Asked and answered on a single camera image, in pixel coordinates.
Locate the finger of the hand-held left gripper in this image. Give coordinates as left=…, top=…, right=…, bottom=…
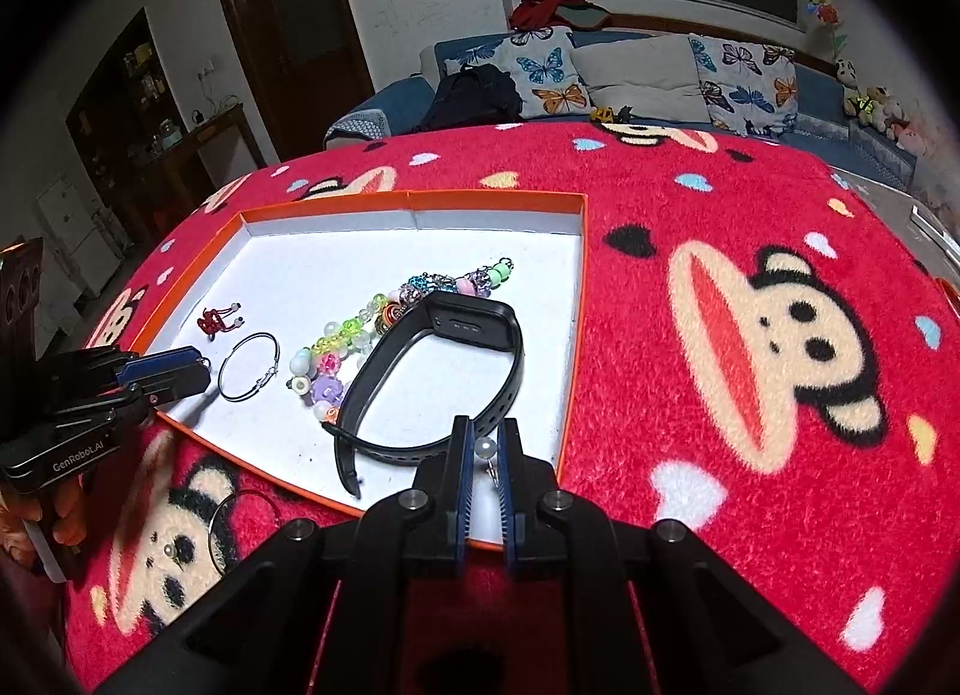
left=135, top=367, right=212, bottom=409
left=116, top=346, right=203, bottom=387

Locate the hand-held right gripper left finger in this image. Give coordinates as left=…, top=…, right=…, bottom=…
left=97, top=416, right=475, bottom=695

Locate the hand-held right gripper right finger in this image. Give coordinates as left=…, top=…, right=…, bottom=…
left=496, top=417, right=863, bottom=695

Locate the pearl drop earring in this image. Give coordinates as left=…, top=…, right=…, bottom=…
left=474, top=438, right=502, bottom=487

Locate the silver hoop earring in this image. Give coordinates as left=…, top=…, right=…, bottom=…
left=217, top=332, right=281, bottom=402
left=210, top=491, right=283, bottom=576

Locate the red knot charm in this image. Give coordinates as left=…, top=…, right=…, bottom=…
left=196, top=302, right=243, bottom=342

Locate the pastel bead bracelet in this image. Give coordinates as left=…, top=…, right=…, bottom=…
left=289, top=293, right=392, bottom=426

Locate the black smart band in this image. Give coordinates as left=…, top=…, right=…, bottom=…
left=322, top=292, right=524, bottom=499

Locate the orange shallow cardboard box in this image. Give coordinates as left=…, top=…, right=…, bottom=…
left=124, top=191, right=590, bottom=553

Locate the metallic colourful bead bracelet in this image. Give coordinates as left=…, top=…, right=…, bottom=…
left=379, top=257, right=517, bottom=327

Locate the person's left hand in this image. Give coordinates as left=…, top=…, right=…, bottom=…
left=0, top=474, right=87, bottom=561

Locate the white low cabinet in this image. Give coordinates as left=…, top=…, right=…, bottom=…
left=37, top=173, right=121, bottom=300

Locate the wooden side table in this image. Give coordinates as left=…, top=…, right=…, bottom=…
left=161, top=102, right=268, bottom=216

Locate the dark wooden display cabinet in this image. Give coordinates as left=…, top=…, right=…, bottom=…
left=66, top=8, right=182, bottom=246

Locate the red monkey printed blanket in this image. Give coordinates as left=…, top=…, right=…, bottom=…
left=64, top=121, right=960, bottom=695

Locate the dark wooden door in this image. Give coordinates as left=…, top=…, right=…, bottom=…
left=208, top=0, right=374, bottom=165

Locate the black backpack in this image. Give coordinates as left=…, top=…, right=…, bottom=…
left=416, top=63, right=524, bottom=133

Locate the butterfly print pillow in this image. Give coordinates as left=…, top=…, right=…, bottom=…
left=442, top=26, right=593, bottom=121
left=688, top=35, right=800, bottom=138

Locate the grey cushion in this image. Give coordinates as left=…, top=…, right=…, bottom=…
left=571, top=35, right=712, bottom=125

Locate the red clothes pile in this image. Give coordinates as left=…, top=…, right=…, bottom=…
left=510, top=0, right=610, bottom=33

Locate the blue sofa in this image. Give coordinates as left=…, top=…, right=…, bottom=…
left=324, top=27, right=925, bottom=195

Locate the pile of plush toys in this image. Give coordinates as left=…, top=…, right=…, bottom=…
left=834, top=59, right=931, bottom=157

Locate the colourful flower toy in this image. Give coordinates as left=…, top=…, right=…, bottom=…
left=805, top=0, right=848, bottom=55

